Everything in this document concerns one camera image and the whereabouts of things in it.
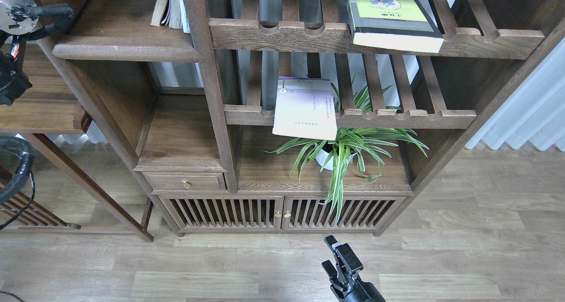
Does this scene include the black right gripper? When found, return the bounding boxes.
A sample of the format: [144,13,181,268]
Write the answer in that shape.
[322,235,386,302]

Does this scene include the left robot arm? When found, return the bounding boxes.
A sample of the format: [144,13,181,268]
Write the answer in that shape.
[0,0,75,204]

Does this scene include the upright white books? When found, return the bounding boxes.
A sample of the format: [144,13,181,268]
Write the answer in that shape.
[167,0,191,33]

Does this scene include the white plant pot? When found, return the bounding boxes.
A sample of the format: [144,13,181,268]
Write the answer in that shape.
[316,143,339,171]

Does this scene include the spider plant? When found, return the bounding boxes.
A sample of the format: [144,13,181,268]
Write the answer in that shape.
[264,79,429,225]

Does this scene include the pale lavender book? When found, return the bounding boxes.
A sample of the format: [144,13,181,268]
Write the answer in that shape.
[272,76,337,140]

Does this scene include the brass drawer knob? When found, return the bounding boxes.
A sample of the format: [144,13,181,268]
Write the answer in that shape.
[181,179,192,189]

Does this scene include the dark wooden bookshelf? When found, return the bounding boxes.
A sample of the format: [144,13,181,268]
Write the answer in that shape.
[35,0,564,236]

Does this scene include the white curtain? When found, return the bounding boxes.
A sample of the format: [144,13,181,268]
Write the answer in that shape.
[465,40,565,151]

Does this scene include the yellow and grey thick book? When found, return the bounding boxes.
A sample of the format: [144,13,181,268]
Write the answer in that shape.
[347,0,444,54]

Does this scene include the upright beige book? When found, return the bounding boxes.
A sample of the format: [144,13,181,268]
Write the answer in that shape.
[150,0,170,26]

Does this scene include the black cable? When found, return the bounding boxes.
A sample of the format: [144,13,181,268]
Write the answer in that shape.
[0,172,37,302]

